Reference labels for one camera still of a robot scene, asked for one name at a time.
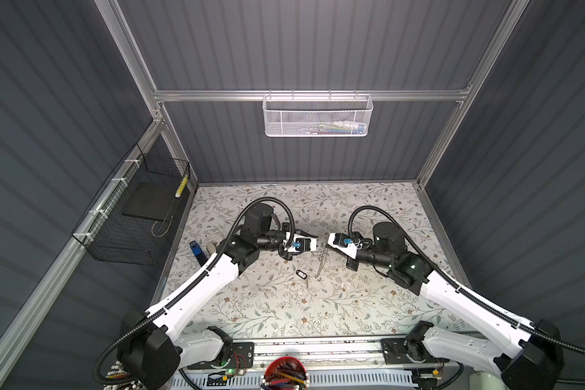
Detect black tag key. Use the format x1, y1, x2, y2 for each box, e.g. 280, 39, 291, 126
296, 270, 308, 281

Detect grey strap metal keyring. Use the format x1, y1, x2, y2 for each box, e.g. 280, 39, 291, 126
315, 243, 329, 280

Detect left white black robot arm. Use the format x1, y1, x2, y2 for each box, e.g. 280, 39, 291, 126
94, 197, 318, 389

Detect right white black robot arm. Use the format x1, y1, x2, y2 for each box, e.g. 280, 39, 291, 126
328, 222, 564, 389

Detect blue usb stick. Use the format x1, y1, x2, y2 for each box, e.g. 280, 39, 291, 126
189, 240, 208, 267

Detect red pencil cup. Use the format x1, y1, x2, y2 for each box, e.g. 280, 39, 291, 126
260, 356, 310, 390

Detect yellow marker pen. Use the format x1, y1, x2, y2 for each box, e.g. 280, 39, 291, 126
175, 175, 189, 198

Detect white plastic bottle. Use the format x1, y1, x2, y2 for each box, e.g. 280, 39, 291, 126
469, 372, 506, 390

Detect clear pencil jar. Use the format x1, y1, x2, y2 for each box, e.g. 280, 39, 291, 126
102, 361, 128, 390

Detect left black corrugated cable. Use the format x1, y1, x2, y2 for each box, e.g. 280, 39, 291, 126
93, 196, 297, 386

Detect black corrugated cable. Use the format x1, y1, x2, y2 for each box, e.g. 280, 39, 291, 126
347, 205, 585, 386
93, 196, 297, 386

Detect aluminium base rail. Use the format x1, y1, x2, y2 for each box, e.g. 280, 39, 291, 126
170, 335, 466, 389

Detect white mesh wall basket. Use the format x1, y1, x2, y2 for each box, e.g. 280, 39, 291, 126
262, 92, 374, 138

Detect black wire wall basket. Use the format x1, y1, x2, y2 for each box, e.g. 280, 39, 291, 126
72, 148, 191, 266

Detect right black corrugated cable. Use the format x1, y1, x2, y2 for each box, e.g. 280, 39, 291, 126
347, 205, 585, 386

